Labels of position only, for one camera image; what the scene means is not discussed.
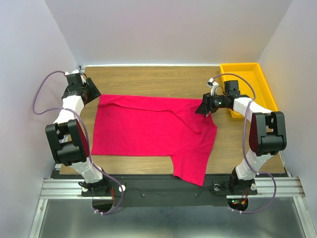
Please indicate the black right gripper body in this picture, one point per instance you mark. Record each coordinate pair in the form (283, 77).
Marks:
(215, 101)

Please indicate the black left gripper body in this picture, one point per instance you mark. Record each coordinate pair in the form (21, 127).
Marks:
(83, 87)

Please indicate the yellow plastic tray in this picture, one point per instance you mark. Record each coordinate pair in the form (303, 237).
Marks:
(252, 72)

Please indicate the pink red t shirt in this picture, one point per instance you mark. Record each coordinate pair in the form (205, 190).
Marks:
(156, 126)

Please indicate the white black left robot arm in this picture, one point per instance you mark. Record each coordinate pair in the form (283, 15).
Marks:
(68, 142)

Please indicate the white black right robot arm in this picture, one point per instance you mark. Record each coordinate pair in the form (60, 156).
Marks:
(267, 135)

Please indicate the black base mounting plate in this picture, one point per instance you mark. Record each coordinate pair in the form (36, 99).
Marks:
(169, 191)

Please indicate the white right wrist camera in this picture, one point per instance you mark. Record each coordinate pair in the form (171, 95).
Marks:
(213, 85)

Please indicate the aluminium frame rail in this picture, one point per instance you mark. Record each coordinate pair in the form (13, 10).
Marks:
(70, 189)

